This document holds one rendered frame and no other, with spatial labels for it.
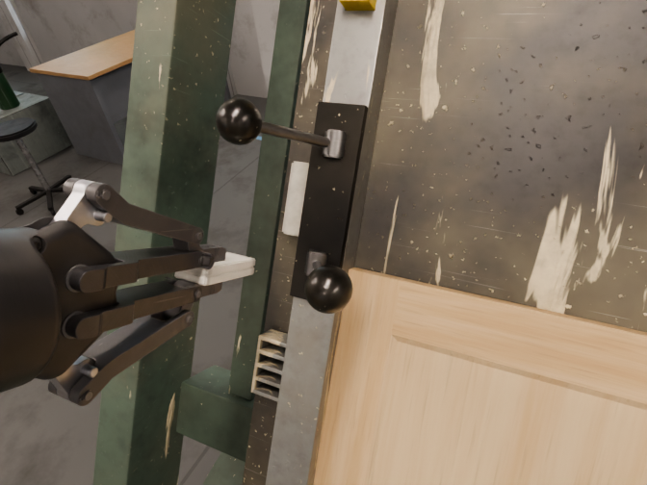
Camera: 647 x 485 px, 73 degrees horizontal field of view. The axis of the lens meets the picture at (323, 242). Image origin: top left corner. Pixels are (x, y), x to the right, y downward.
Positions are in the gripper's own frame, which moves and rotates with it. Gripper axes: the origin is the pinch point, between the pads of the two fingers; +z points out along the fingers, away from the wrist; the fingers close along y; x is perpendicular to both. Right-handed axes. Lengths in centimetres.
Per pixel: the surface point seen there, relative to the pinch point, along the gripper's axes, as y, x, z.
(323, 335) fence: 7.3, 6.1, 11.4
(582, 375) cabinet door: 4.9, 30.0, 13.5
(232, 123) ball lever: -11.7, -0.1, -0.4
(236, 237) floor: 32, -129, 202
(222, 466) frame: 50, -21, 40
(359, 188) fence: -8.4, 7.0, 12.7
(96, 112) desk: -38, -279, 220
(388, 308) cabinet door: 3.3, 11.9, 13.5
